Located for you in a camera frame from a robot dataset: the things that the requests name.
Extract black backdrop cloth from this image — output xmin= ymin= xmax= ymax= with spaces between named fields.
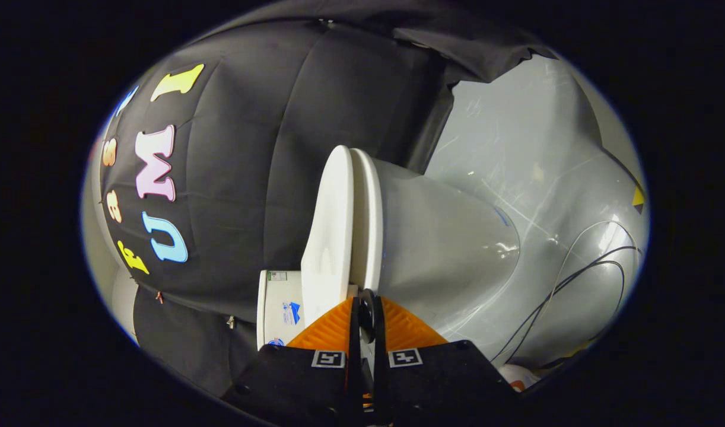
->
xmin=93 ymin=0 xmax=556 ymax=398

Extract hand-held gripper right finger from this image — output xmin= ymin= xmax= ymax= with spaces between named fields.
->
xmin=365 ymin=295 xmax=519 ymax=427

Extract thin black cables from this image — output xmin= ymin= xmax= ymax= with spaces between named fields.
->
xmin=492 ymin=219 xmax=643 ymax=364

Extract white toilet lid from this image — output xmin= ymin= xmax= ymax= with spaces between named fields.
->
xmin=301 ymin=145 xmax=358 ymax=327

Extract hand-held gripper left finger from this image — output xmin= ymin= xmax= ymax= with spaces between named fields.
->
xmin=223 ymin=295 xmax=364 ymax=427

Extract white toilet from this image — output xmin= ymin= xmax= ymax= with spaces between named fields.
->
xmin=257 ymin=148 xmax=522 ymax=350

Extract white and orange object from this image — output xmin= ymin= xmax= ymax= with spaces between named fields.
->
xmin=498 ymin=364 xmax=542 ymax=393

